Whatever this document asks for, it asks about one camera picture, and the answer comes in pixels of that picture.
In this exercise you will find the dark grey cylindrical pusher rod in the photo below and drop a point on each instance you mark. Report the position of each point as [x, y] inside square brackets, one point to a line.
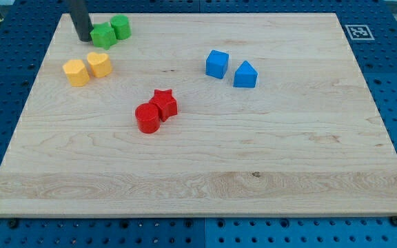
[81, 19]

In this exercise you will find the green star block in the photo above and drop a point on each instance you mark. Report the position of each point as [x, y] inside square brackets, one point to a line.
[103, 35]

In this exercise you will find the yellow heart block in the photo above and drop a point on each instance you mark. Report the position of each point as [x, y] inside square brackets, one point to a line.
[100, 64]

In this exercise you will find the yellow hexagon block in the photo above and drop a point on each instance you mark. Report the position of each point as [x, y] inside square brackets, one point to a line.
[76, 72]

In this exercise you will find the red star block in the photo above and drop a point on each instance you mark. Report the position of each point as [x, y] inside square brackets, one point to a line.
[165, 102]

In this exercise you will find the green cylinder block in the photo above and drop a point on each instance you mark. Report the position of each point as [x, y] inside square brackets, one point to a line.
[121, 26]

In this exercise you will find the red cylinder block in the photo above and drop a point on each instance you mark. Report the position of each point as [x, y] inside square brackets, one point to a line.
[147, 117]

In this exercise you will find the blue cube block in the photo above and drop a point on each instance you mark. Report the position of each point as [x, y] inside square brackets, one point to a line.
[216, 64]

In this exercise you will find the blue triangular prism block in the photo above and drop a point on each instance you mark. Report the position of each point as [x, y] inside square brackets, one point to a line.
[245, 76]

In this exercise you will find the wooden board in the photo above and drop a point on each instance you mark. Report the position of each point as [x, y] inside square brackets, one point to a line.
[307, 141]

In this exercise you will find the white fiducial marker tag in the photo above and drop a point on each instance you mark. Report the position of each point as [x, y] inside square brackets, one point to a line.
[359, 32]

